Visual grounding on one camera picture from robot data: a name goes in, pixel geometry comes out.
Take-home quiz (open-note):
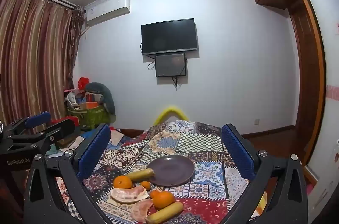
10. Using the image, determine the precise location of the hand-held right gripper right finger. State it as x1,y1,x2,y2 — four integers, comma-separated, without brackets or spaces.
221,123,309,224

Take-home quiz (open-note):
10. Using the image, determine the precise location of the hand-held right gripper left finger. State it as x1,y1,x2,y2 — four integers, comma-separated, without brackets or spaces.
24,123,112,224

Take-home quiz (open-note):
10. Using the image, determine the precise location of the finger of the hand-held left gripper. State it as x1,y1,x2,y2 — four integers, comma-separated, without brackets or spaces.
12,111,51,133
34,118,76,152

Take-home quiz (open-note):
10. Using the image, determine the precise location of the large orange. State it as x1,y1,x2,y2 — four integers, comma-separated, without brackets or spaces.
153,191,176,209
113,175,133,189

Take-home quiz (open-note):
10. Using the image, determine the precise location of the green yellow banana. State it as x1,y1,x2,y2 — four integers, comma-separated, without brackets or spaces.
124,168,156,183
146,201,184,224

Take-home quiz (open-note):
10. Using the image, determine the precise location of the pomelo piece with white peel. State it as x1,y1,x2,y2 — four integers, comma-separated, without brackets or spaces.
110,185,149,204

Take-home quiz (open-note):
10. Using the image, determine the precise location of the dark purple plate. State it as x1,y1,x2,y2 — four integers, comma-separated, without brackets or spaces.
146,155,196,186

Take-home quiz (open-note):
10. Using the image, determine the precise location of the peeled pink pomelo segment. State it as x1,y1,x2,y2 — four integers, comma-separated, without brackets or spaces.
131,198,154,223

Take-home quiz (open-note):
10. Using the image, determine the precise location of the teal plush toy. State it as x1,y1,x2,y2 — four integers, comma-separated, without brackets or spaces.
46,144,64,158

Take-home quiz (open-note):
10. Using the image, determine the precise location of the blue white cloth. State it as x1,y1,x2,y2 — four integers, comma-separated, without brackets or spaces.
108,130,124,146

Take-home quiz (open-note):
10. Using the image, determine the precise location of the patchwork printed blanket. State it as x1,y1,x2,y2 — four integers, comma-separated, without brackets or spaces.
56,120,268,224

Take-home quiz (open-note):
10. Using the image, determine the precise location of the green storage basket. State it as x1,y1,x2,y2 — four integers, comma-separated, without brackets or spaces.
67,105,110,132

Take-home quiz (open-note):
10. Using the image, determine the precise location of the grey plush pillow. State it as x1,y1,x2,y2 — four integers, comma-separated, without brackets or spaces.
85,82,116,122

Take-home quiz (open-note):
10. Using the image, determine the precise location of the striped brown curtain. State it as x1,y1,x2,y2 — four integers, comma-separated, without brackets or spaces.
0,0,84,134

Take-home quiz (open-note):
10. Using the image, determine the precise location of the yellow foam tube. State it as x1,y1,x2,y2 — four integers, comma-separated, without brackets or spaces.
154,105,188,125

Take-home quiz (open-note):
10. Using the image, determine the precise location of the white air conditioner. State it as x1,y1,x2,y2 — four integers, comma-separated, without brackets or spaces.
84,0,131,27

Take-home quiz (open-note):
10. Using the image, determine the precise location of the small black wall monitor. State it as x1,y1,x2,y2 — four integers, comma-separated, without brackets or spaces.
155,53,187,78

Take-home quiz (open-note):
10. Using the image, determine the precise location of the wooden door frame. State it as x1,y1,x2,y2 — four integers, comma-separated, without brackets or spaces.
285,0,327,166

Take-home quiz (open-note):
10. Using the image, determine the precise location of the black wall television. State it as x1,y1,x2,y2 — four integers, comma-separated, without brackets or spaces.
141,18,199,55

